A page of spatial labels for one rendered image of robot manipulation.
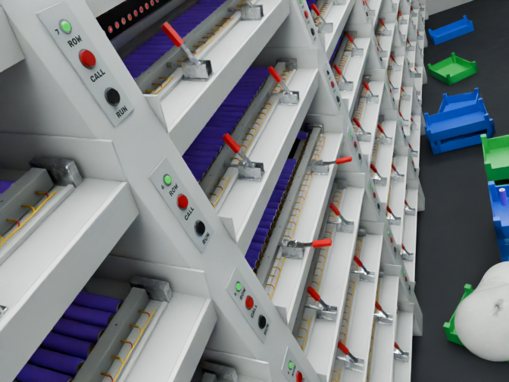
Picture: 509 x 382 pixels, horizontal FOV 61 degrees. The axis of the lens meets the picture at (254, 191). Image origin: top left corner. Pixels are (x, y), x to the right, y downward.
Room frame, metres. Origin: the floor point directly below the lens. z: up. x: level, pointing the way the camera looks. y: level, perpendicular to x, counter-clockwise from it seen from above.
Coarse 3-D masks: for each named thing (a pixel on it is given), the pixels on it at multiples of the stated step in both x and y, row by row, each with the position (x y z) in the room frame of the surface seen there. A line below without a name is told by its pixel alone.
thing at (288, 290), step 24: (312, 120) 1.05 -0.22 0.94; (336, 120) 1.01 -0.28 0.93; (336, 144) 0.97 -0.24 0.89; (336, 168) 0.93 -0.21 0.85; (288, 192) 0.83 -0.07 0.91; (312, 192) 0.81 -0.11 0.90; (312, 216) 0.74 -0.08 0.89; (312, 240) 0.68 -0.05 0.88; (288, 264) 0.63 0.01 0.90; (288, 288) 0.58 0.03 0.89; (288, 312) 0.53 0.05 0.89
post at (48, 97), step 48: (0, 0) 0.43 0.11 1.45; (48, 0) 0.47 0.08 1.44; (48, 48) 0.45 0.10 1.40; (96, 48) 0.49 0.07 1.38; (0, 96) 0.48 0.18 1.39; (48, 96) 0.44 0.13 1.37; (144, 144) 0.47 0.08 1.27; (144, 192) 0.44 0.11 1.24; (192, 192) 0.49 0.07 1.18; (144, 240) 0.45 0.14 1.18; (240, 336) 0.43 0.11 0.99; (288, 336) 0.50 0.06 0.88
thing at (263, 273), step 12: (312, 132) 1.01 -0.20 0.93; (312, 144) 0.95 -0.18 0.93; (312, 156) 0.93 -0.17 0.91; (300, 168) 0.87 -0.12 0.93; (300, 180) 0.83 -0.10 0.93; (288, 204) 0.76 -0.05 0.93; (288, 216) 0.73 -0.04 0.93; (276, 228) 0.70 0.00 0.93; (288, 228) 0.71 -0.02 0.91; (276, 240) 0.67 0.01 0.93; (276, 252) 0.66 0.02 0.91; (264, 264) 0.62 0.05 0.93; (264, 276) 0.60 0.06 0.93; (264, 288) 0.59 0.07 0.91
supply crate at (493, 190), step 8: (488, 184) 1.10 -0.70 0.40; (496, 192) 1.10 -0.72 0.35; (496, 200) 1.09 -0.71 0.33; (496, 208) 1.06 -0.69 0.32; (504, 208) 1.05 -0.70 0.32; (496, 216) 1.03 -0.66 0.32; (504, 216) 1.02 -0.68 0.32; (496, 224) 0.95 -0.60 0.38; (504, 224) 0.99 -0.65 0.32; (496, 232) 0.95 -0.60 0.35; (504, 232) 0.94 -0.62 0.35
